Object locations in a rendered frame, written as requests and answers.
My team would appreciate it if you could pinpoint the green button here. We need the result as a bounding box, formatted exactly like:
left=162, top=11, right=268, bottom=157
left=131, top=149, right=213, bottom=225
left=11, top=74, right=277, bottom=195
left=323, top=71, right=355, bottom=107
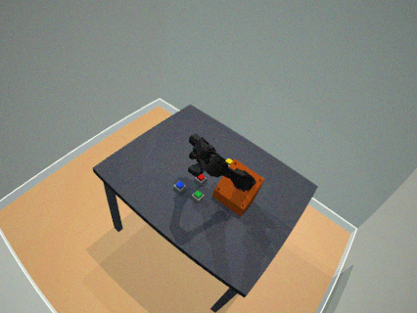
left=191, top=191, right=204, bottom=202

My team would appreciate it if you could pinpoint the red button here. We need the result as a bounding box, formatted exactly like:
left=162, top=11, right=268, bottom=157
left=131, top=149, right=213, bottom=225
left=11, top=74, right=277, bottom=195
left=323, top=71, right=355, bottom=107
left=194, top=174, right=207, bottom=186

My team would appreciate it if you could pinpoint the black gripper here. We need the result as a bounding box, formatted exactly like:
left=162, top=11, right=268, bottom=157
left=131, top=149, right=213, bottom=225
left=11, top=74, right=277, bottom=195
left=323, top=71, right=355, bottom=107
left=188, top=155, right=215, bottom=177

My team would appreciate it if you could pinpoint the blue button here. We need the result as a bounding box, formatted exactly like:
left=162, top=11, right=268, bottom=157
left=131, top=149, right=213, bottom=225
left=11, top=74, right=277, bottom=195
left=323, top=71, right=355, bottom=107
left=174, top=182, right=186, bottom=193

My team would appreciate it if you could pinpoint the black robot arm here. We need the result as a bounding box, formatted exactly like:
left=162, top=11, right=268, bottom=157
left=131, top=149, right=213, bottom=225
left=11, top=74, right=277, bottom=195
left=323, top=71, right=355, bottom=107
left=189, top=134, right=256, bottom=192

